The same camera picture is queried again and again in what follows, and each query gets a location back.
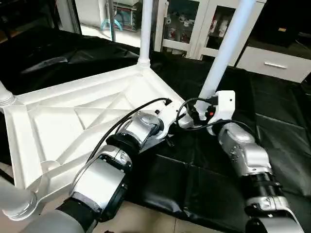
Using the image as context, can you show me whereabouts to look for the black work mat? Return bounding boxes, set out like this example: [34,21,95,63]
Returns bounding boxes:
[0,24,311,233]

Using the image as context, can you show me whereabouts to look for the white drawer unit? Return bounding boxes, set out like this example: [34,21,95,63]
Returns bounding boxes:
[236,46,311,84]

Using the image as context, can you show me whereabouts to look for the black box yellow label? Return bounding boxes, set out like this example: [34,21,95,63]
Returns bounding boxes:
[255,0,311,48]

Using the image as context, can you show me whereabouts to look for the teal storage box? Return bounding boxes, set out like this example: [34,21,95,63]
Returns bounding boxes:
[100,0,142,32]

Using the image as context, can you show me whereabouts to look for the white plastic table top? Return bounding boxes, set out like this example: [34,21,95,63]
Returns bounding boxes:
[0,63,195,221]

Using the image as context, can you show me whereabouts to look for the white glass-door cabinet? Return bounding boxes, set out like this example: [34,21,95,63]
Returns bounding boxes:
[155,0,267,61]

